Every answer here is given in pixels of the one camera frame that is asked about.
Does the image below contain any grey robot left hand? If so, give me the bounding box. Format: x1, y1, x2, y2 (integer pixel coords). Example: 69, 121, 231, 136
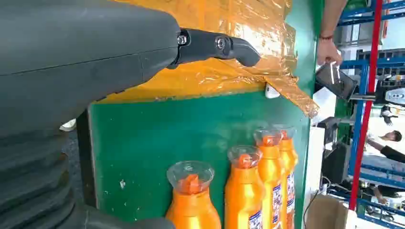
0, 0, 261, 229

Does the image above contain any orange drink bottle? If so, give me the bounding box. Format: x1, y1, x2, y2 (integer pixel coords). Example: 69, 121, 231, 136
273, 124, 298, 229
165, 160, 222, 229
224, 145, 266, 229
253, 129, 284, 229

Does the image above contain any white shoe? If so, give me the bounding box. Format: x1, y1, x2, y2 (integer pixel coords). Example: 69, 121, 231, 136
59, 118, 77, 133

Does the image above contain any green table mat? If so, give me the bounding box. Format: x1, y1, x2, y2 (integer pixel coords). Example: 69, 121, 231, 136
88, 0, 324, 229

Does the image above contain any yellow plastic sheet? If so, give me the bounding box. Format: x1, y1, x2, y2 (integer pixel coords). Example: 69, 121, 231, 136
95, 0, 320, 118

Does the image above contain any small white object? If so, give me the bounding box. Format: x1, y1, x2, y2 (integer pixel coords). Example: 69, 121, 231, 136
265, 83, 281, 99

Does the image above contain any person's left hand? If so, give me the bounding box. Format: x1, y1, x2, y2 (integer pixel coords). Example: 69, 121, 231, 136
317, 37, 344, 66

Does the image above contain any white table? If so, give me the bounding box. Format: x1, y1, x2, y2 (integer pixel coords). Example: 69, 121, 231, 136
303, 87, 338, 222

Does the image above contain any black tablet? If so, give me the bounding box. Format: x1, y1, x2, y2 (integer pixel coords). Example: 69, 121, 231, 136
315, 63, 358, 101

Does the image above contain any blue metal shelf rack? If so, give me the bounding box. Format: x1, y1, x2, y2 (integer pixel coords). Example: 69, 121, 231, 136
337, 0, 405, 229

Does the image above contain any red pole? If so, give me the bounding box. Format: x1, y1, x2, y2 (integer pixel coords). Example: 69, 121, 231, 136
349, 0, 384, 211

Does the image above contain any cardboard box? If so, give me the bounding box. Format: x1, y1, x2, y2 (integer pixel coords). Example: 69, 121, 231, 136
305, 193, 358, 229

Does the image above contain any background person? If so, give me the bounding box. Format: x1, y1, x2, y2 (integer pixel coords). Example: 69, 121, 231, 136
366, 130, 405, 164
373, 185, 405, 206

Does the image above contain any black cable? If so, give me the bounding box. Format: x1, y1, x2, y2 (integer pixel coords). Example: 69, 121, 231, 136
303, 189, 321, 229

